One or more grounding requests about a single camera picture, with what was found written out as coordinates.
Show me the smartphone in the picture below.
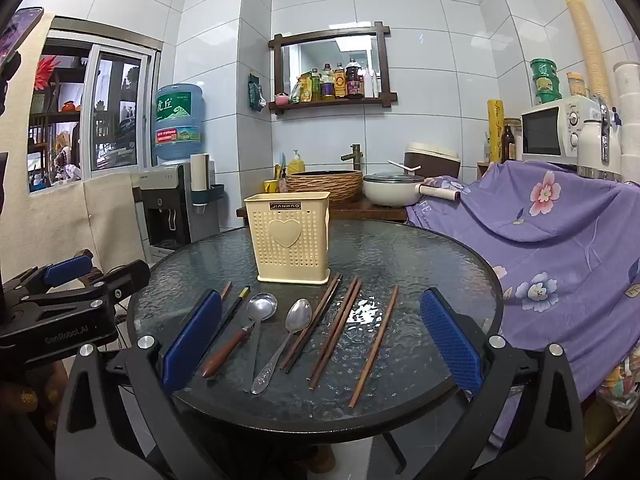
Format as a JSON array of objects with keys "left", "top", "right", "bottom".
[{"left": 0, "top": 7, "right": 45, "bottom": 67}]

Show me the teal cup holder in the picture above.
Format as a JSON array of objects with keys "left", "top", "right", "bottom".
[{"left": 192, "top": 183, "right": 226, "bottom": 206}]

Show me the woven basin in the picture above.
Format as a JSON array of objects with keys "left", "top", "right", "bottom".
[{"left": 286, "top": 170, "right": 363, "bottom": 206}]

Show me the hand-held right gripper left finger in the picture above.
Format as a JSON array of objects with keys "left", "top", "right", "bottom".
[{"left": 54, "top": 289, "right": 224, "bottom": 480}]

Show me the round-bowl steel spoon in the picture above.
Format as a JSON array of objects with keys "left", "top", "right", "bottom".
[{"left": 246, "top": 292, "right": 279, "bottom": 381}]

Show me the black chopstick gold tip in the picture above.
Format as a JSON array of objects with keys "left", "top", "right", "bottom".
[{"left": 215, "top": 286, "right": 251, "bottom": 346}]

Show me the water dispenser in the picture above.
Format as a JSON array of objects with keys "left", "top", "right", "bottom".
[{"left": 132, "top": 162, "right": 221, "bottom": 253}]

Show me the brown and white rice cooker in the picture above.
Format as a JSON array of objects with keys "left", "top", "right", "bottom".
[{"left": 404, "top": 142, "right": 461, "bottom": 181}]

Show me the dark chopstick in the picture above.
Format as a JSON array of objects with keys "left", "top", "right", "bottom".
[{"left": 285, "top": 274, "right": 345, "bottom": 375}]

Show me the wooden counter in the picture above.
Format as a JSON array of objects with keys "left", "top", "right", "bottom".
[{"left": 236, "top": 195, "right": 408, "bottom": 223}]

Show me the green tin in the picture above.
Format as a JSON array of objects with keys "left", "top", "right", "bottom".
[
  {"left": 532, "top": 78, "right": 563, "bottom": 106},
  {"left": 530, "top": 58, "right": 558, "bottom": 81}
]

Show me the white kettle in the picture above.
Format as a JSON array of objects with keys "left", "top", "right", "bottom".
[{"left": 576, "top": 97, "right": 623, "bottom": 181}]

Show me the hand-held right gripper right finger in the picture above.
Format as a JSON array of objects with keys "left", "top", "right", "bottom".
[{"left": 420, "top": 287, "right": 587, "bottom": 480}]

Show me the person's left hand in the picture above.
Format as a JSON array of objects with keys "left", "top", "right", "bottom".
[{"left": 0, "top": 357, "right": 69, "bottom": 433}]

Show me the cream plastic utensil holder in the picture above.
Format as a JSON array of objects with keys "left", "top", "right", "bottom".
[{"left": 243, "top": 191, "right": 332, "bottom": 286}]

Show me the yellow roll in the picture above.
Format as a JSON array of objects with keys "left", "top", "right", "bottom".
[{"left": 487, "top": 99, "right": 505, "bottom": 163}]

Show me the white microwave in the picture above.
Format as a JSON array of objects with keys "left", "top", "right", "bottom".
[{"left": 520, "top": 97, "right": 601, "bottom": 161}]

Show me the red flower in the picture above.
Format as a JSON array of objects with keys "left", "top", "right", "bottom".
[{"left": 35, "top": 55, "right": 62, "bottom": 92}]

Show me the colourful printed cloth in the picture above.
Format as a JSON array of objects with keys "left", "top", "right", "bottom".
[{"left": 597, "top": 360, "right": 640, "bottom": 421}]

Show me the wooden framed mirror shelf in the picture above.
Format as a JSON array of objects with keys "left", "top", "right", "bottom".
[{"left": 268, "top": 21, "right": 398, "bottom": 116}]

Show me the green packet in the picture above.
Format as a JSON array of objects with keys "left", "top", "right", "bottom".
[{"left": 248, "top": 73, "right": 267, "bottom": 112}]

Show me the stack of yellow cups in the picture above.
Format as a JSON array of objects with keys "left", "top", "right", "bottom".
[{"left": 559, "top": 0, "right": 612, "bottom": 106}]

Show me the wooden display shelf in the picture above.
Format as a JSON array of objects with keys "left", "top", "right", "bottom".
[{"left": 27, "top": 67, "right": 83, "bottom": 181}]

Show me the purple floral cloth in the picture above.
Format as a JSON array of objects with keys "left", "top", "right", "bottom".
[{"left": 405, "top": 160, "right": 640, "bottom": 451}]

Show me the dark sauce bottle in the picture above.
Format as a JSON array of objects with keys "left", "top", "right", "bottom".
[{"left": 346, "top": 57, "right": 364, "bottom": 99}]

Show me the blue water jug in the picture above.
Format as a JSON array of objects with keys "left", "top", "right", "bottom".
[{"left": 154, "top": 83, "right": 206, "bottom": 163}]

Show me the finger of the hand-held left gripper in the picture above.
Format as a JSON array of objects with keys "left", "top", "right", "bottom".
[
  {"left": 0, "top": 249, "right": 97, "bottom": 307},
  {"left": 20, "top": 259, "right": 152, "bottom": 316}
]

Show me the white cup tube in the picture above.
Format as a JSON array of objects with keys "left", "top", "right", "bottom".
[{"left": 190, "top": 153, "right": 210, "bottom": 211}]

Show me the sliding window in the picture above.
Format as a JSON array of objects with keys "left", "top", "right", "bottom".
[{"left": 30, "top": 30, "right": 163, "bottom": 181}]

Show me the oval steel spoon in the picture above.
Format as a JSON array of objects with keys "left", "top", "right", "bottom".
[{"left": 250, "top": 298, "right": 313, "bottom": 395}]

